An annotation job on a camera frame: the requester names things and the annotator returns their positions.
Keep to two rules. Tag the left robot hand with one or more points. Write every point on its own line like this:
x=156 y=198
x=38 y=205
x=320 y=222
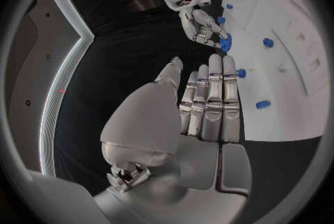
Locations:
x=156 y=123

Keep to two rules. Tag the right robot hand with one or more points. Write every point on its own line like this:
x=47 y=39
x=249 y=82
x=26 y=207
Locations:
x=199 y=25

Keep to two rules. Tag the blue gear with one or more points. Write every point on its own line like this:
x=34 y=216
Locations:
x=226 y=43

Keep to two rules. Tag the white task board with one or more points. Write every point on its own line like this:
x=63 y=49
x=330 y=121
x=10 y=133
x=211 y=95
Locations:
x=274 y=86

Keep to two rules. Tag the blue block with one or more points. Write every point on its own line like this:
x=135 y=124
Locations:
x=221 y=20

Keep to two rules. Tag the small blue peg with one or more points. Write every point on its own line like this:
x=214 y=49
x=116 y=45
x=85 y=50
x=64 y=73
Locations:
x=229 y=6

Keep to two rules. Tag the blue short cylinder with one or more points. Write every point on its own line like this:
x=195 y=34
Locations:
x=263 y=104

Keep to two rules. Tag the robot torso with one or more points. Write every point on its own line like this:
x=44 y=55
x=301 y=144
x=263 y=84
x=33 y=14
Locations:
x=31 y=82

